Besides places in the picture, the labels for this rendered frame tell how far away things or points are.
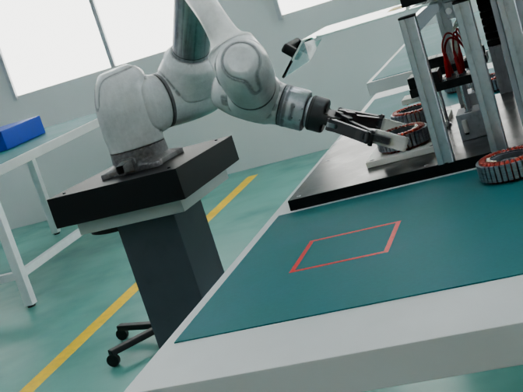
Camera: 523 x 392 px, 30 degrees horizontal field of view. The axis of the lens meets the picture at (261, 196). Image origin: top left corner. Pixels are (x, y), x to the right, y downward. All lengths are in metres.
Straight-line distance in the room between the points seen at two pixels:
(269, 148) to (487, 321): 6.05
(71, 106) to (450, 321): 6.58
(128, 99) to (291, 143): 4.55
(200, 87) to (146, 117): 0.17
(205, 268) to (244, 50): 0.95
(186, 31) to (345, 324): 1.47
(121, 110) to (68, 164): 5.15
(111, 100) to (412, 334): 1.60
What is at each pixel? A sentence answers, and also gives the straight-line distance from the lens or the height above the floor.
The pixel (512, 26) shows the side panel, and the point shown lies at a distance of 1.80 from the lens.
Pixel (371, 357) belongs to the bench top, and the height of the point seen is 0.74.
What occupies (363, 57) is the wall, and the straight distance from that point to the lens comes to 6.87.
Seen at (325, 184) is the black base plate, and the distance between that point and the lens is 1.97.
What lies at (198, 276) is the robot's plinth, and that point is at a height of 0.51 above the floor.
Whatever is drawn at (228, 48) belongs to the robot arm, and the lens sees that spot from 1.89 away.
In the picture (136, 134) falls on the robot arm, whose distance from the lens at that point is 2.60.
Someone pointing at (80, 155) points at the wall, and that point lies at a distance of 7.66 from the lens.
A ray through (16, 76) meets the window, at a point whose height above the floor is 1.14.
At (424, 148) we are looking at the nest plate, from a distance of 1.99.
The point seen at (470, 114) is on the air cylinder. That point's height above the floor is 0.82.
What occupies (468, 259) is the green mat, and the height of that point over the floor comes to 0.75.
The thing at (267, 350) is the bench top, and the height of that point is 0.75.
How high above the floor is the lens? 1.16
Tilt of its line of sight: 11 degrees down
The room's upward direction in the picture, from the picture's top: 17 degrees counter-clockwise
